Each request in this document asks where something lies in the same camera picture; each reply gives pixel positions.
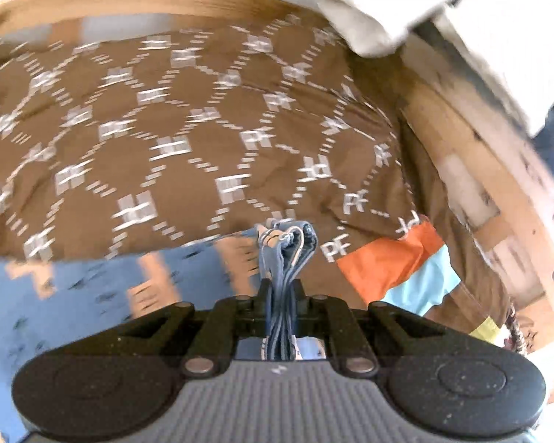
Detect braided cord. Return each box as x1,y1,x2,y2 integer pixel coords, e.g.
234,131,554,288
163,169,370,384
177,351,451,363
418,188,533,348
502,311,528,357

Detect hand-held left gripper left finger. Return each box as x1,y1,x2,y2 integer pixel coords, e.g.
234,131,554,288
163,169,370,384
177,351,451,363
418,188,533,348
115,281,278,374

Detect white hanging garment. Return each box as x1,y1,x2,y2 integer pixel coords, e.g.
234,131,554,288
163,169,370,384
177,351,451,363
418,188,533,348
295,0,554,138

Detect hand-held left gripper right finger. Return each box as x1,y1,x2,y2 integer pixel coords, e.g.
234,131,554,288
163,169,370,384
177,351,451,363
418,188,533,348
286,281,449,374

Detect brown patterned colourful bedsheet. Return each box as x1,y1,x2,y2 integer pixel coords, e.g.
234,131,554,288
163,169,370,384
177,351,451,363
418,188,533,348
0,21,513,347

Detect wooden bed frame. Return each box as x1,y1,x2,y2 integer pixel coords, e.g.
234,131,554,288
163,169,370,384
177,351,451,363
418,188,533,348
0,0,554,404

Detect blue pants with orange cars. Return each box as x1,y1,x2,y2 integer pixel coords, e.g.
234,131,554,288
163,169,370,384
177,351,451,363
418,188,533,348
0,222,328,443

